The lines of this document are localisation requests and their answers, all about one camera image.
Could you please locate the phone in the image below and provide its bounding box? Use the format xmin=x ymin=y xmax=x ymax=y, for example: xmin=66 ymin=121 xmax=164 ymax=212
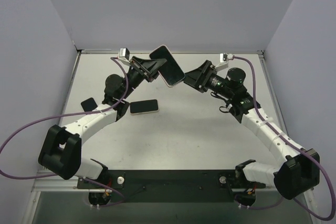
xmin=130 ymin=99 xmax=159 ymax=115
xmin=149 ymin=45 xmax=185 ymax=88

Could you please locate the black smartphone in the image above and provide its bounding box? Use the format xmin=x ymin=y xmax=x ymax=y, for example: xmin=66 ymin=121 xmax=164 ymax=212
xmin=80 ymin=97 xmax=98 ymax=112

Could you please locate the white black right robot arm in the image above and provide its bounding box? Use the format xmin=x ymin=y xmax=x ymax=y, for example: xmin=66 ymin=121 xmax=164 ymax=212
xmin=184 ymin=60 xmax=320 ymax=199

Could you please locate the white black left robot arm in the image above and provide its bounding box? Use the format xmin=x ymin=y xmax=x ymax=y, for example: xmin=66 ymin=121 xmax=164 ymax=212
xmin=38 ymin=57 xmax=166 ymax=188

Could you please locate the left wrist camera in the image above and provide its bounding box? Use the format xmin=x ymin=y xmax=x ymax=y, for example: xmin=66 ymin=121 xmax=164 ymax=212
xmin=117 ymin=48 xmax=130 ymax=66

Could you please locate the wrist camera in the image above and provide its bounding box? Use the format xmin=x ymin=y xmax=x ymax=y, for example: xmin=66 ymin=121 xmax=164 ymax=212
xmin=117 ymin=48 xmax=130 ymax=66
xmin=215 ymin=53 xmax=235 ymax=72

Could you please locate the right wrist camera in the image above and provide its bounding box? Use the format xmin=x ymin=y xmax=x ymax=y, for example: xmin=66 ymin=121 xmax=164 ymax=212
xmin=215 ymin=53 xmax=235 ymax=72

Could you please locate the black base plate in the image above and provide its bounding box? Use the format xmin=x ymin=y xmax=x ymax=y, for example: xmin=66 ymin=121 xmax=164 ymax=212
xmin=77 ymin=169 xmax=265 ymax=203

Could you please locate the aluminium front rail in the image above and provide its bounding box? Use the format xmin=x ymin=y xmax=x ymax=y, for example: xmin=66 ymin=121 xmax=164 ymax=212
xmin=31 ymin=176 xmax=89 ymax=192

